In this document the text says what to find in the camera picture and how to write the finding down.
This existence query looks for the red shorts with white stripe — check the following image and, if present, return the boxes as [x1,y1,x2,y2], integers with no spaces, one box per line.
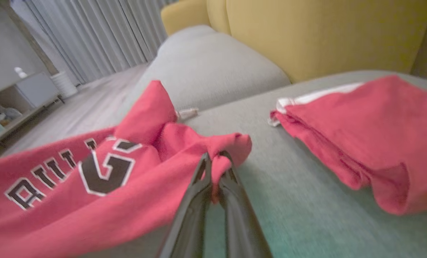
[268,75,427,216]

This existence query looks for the grey low cabinet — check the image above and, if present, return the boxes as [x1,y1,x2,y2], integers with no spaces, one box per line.
[0,71,64,153]

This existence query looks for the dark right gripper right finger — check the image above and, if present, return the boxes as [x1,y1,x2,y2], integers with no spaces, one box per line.
[218,150,273,258]

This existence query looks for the narrow yellow sofa backrest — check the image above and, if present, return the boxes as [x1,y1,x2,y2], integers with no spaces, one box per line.
[206,0,232,35]

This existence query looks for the wide yellow sofa backrest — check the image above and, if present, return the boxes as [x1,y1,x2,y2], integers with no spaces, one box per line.
[225,0,427,83]

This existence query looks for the white ribbed plant pot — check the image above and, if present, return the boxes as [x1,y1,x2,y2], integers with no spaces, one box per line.
[50,70,79,99]

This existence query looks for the yellow sofa corner backrest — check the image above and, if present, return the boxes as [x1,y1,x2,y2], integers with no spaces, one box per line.
[161,0,211,37]

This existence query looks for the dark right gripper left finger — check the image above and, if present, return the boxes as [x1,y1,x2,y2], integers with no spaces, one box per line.
[157,152,214,258]

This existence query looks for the grey sofa seat cushion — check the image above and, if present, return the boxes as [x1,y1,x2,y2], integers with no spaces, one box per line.
[118,32,292,124]
[158,24,219,49]

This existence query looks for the grey pleated curtain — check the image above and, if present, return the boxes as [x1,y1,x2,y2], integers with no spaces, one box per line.
[11,0,180,86]

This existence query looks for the red basketball jersey white trim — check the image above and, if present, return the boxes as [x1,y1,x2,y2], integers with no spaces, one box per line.
[0,80,253,258]

